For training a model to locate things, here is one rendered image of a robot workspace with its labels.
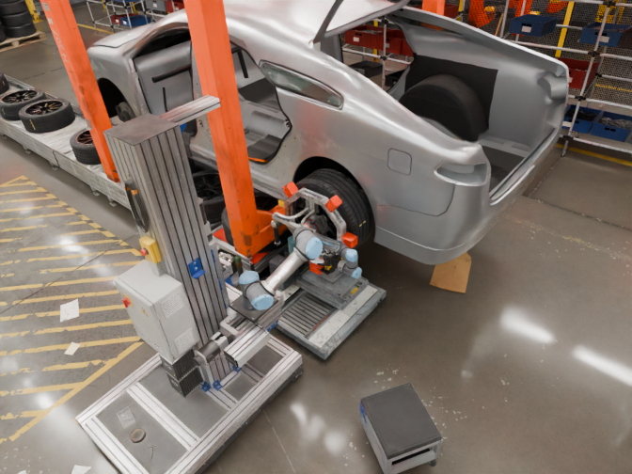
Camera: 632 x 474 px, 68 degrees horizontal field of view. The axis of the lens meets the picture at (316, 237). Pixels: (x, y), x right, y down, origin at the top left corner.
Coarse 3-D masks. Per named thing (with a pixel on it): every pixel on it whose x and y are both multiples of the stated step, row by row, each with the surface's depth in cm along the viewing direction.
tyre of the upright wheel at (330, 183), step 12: (324, 168) 349; (312, 180) 336; (324, 180) 334; (336, 180) 335; (348, 180) 337; (324, 192) 330; (336, 192) 327; (348, 192) 331; (360, 192) 336; (348, 204) 327; (360, 204) 334; (348, 216) 327; (360, 216) 334; (348, 228) 333; (360, 228) 335; (360, 240) 344
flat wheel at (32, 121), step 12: (24, 108) 647; (36, 108) 662; (48, 108) 656; (60, 108) 641; (24, 120) 630; (36, 120) 626; (48, 120) 629; (60, 120) 639; (72, 120) 658; (36, 132) 635; (48, 132) 638
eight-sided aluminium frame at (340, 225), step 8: (296, 192) 337; (304, 192) 334; (312, 192) 333; (288, 200) 349; (312, 200) 330; (320, 200) 325; (288, 208) 354; (336, 216) 329; (336, 224) 327; (344, 224) 328; (344, 232) 332; (320, 256) 359
